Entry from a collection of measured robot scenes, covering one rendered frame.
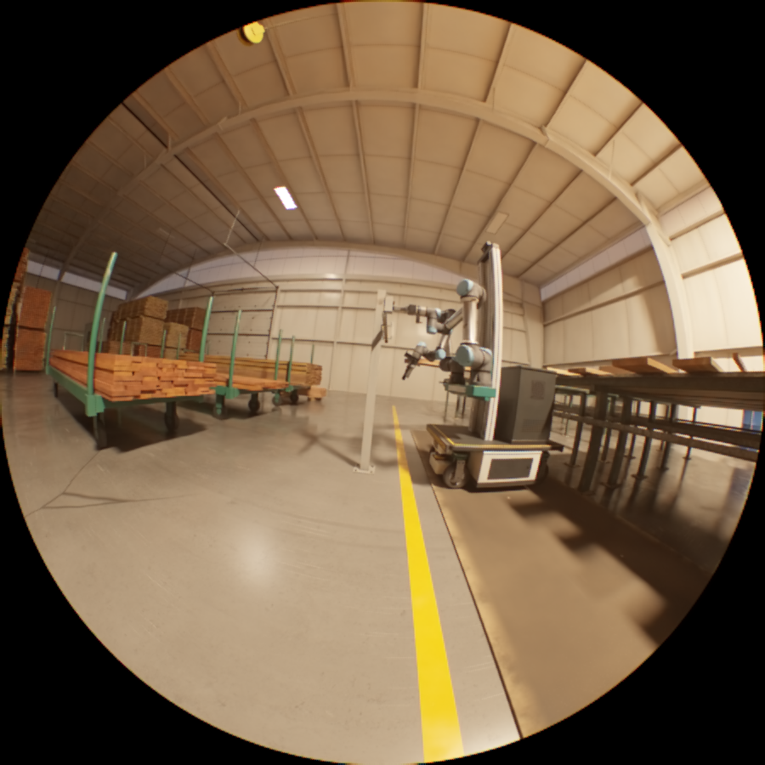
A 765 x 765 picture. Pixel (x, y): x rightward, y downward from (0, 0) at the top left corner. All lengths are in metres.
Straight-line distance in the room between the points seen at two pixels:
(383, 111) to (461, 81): 2.05
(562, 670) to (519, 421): 1.39
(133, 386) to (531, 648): 1.98
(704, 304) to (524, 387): 7.03
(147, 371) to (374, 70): 6.56
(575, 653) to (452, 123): 7.46
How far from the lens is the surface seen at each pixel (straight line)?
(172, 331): 11.10
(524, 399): 1.62
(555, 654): 0.85
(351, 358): 10.13
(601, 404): 1.88
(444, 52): 6.39
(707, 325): 7.86
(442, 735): 0.69
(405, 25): 6.36
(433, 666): 0.73
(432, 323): 1.65
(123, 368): 1.56
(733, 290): 7.98
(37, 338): 8.96
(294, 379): 4.12
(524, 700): 0.76
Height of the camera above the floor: 0.67
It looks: 1 degrees down
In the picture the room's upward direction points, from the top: 6 degrees clockwise
